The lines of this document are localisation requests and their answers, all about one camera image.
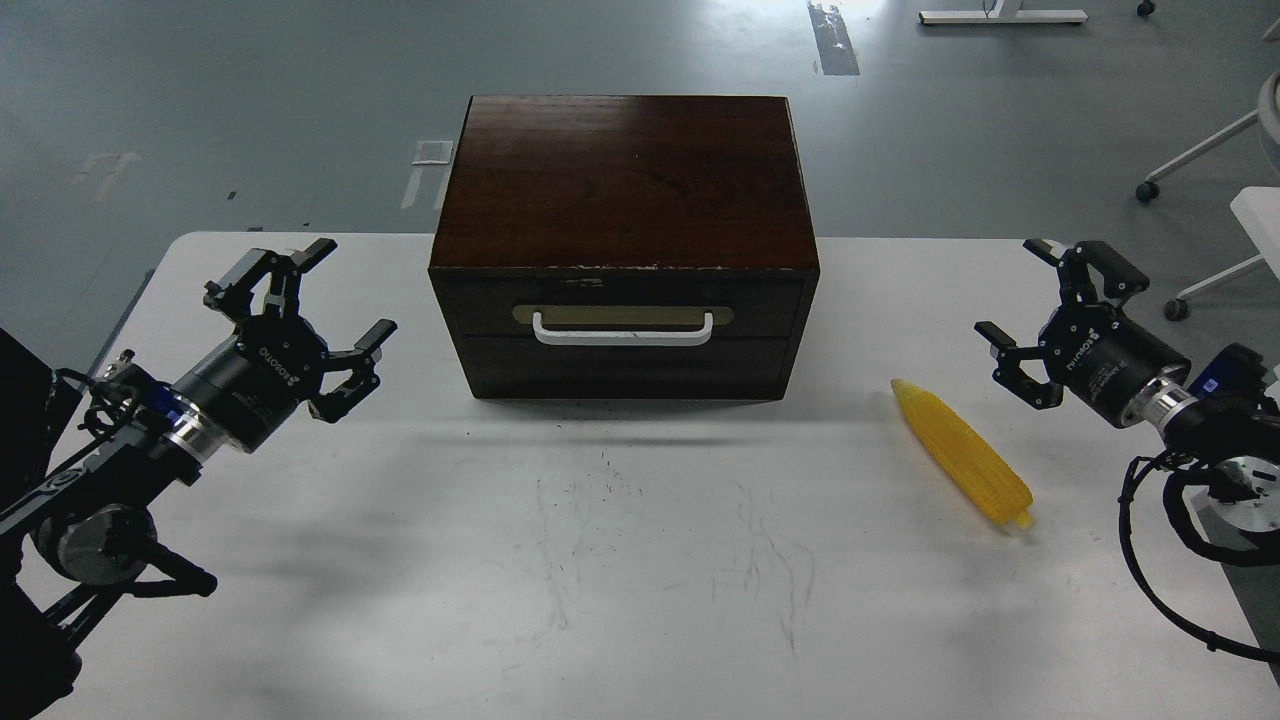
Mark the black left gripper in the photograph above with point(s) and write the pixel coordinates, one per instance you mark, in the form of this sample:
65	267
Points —
253	381

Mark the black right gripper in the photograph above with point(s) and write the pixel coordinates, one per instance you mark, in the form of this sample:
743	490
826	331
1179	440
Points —
1090	345

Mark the yellow toy corn cob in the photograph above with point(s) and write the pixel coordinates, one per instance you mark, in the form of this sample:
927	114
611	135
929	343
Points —
965	456

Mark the wooden drawer with white handle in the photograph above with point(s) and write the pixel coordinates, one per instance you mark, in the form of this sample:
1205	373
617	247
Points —
504	306

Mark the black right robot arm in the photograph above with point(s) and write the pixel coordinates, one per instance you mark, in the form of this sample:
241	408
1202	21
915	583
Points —
1219	430

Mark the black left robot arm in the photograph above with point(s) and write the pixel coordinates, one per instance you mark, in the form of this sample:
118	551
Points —
84	457

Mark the dark wooden drawer cabinet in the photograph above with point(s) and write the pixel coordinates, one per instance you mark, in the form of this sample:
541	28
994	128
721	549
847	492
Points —
582	186

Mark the white side table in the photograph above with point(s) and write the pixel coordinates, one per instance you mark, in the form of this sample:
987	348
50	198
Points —
1257	209

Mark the white table leg base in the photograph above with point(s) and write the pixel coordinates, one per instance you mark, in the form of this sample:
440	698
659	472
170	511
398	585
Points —
1003	13

